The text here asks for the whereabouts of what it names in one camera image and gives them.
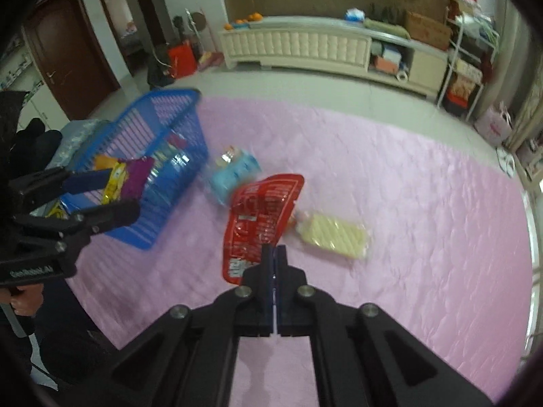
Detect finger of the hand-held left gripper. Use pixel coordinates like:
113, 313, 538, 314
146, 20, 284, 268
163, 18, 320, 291
7, 167, 114, 210
12, 200, 142, 244

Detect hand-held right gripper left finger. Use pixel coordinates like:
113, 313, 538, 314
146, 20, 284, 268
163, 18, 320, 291
99, 244, 276, 407

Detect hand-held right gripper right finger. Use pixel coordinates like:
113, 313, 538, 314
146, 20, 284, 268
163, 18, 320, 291
276, 244, 495, 407

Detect yellow purple snack packet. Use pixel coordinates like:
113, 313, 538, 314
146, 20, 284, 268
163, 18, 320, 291
91, 156, 155, 204

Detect red snack packet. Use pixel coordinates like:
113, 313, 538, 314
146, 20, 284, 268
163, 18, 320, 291
223, 173, 305, 286

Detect blue plastic basket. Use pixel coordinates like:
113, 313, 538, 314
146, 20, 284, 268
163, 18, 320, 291
63, 88, 209, 251

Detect person's left hand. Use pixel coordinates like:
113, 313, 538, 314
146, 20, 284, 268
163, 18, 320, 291
8, 283, 45, 313

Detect cream biscuit packet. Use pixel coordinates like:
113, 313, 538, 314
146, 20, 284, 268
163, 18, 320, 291
297, 213, 371, 260

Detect small blue snack packet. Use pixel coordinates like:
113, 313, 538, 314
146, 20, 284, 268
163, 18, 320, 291
163, 153, 196, 187

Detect person's dark clothing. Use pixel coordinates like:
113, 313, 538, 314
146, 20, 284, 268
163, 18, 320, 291
0, 280, 124, 395

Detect light blue snack packet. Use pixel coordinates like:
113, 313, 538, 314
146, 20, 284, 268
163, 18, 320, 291
208, 146, 260, 206

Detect pink tablecloth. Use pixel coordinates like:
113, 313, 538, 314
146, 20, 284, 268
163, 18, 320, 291
68, 93, 533, 407

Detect black bag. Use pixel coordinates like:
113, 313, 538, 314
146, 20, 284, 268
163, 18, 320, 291
146, 53, 176, 88

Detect brown wooden door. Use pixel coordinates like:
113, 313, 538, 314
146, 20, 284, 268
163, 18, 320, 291
23, 0, 121, 121

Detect red bag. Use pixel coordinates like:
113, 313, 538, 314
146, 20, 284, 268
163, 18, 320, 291
166, 40, 199, 79

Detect broom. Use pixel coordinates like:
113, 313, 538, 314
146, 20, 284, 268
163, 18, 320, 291
199, 8, 225, 71

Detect white mop pole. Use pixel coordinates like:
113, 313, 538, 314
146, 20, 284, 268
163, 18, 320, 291
185, 8, 204, 52

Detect cream tv cabinet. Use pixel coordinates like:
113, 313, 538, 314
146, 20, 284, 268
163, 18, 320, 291
218, 16, 450, 98

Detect orange box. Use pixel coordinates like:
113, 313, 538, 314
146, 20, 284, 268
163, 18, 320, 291
373, 56, 401, 74

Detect white slippers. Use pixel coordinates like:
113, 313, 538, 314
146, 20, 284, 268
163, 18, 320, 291
498, 146, 516, 176

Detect pink bag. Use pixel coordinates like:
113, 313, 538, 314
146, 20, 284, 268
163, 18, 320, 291
474, 102, 514, 145

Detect green cushion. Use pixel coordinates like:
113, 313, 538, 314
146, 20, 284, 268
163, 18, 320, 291
364, 18, 410, 40

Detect cardboard box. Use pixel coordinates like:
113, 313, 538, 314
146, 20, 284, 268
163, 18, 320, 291
404, 12, 452, 52

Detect white metal rack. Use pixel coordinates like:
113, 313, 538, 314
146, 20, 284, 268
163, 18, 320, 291
437, 0, 501, 121

